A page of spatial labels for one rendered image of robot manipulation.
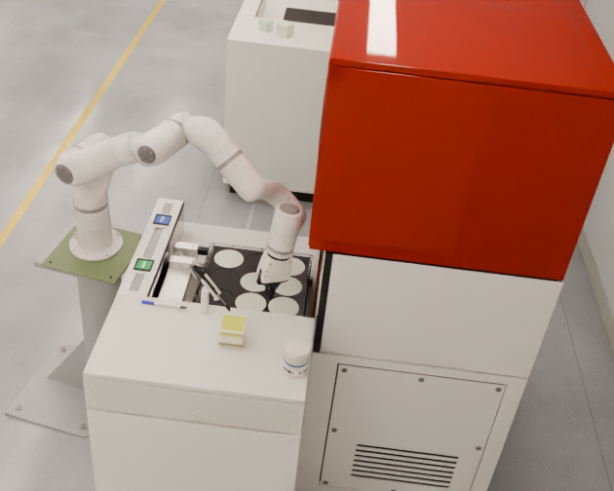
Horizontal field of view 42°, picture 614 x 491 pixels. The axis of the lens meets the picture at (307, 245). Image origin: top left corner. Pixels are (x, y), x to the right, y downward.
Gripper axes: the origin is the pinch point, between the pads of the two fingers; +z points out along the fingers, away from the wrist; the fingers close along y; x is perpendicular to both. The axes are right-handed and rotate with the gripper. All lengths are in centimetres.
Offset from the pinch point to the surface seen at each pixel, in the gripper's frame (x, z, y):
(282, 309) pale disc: 0.9, 7.3, -5.6
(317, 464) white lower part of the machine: 18, 69, -26
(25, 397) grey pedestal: -73, 106, 59
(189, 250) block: -38.0, 9.8, 12.3
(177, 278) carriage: -27.5, 12.9, 19.7
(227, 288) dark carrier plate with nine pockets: -14.5, 9.1, 7.2
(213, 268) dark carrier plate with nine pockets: -26.1, 9.2, 7.7
